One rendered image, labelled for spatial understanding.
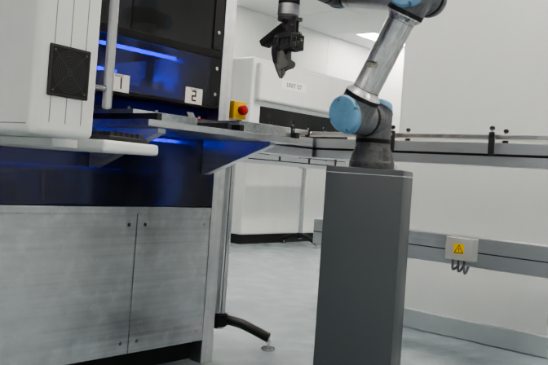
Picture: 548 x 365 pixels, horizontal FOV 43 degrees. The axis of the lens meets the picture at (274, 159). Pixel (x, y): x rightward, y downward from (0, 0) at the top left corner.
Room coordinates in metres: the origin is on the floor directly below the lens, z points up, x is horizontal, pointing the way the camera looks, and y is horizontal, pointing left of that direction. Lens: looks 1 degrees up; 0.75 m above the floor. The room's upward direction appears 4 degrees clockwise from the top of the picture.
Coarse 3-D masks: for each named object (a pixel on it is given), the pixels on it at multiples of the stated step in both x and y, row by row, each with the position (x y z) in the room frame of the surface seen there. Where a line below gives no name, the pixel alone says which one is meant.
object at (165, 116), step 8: (96, 112) 2.21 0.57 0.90; (104, 112) 2.18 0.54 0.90; (112, 112) 2.16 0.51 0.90; (120, 112) 2.13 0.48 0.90; (128, 112) 2.10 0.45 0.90; (136, 112) 2.10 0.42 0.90; (144, 112) 2.12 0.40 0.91; (160, 112) 2.17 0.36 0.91; (168, 120) 2.19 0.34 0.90; (176, 120) 2.22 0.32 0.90; (184, 120) 2.24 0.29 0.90; (192, 120) 2.27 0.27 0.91
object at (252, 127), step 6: (246, 126) 2.30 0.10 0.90; (252, 126) 2.32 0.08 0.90; (258, 126) 2.34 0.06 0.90; (264, 126) 2.36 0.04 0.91; (270, 126) 2.38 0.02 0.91; (276, 126) 2.41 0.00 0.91; (252, 132) 2.32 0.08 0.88; (258, 132) 2.34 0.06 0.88; (264, 132) 2.36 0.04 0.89; (270, 132) 2.38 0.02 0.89; (276, 132) 2.41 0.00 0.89; (282, 132) 2.43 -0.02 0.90; (288, 132) 2.45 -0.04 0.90
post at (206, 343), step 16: (224, 16) 2.72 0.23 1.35; (224, 32) 2.72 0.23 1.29; (224, 48) 2.72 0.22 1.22; (224, 64) 2.73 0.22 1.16; (224, 80) 2.73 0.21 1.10; (224, 96) 2.74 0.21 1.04; (208, 112) 2.75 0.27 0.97; (224, 112) 2.74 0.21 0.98; (224, 176) 2.76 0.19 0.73; (208, 256) 2.72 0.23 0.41; (208, 272) 2.72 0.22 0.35; (208, 288) 2.73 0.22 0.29; (208, 304) 2.73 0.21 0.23; (208, 320) 2.74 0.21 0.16; (208, 336) 2.74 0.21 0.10; (192, 352) 2.75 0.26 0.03; (208, 352) 2.74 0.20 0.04
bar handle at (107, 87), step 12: (108, 12) 1.71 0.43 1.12; (108, 24) 1.71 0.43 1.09; (108, 36) 1.71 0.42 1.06; (108, 48) 1.71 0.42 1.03; (108, 60) 1.71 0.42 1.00; (108, 72) 1.71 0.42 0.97; (96, 84) 1.68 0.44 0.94; (108, 84) 1.71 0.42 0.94; (108, 96) 1.71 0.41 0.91; (108, 108) 1.72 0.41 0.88
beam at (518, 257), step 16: (320, 224) 3.34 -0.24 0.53; (320, 240) 3.34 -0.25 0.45; (416, 240) 3.00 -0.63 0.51; (432, 240) 2.95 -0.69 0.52; (480, 240) 2.81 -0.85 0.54; (496, 240) 2.77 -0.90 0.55; (416, 256) 3.00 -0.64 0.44; (432, 256) 2.95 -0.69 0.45; (480, 256) 2.81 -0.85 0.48; (496, 256) 2.77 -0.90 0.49; (512, 256) 2.72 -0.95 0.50; (528, 256) 2.68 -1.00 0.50; (544, 256) 2.64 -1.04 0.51; (512, 272) 2.72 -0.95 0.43; (528, 272) 2.68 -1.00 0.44; (544, 272) 2.64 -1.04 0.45
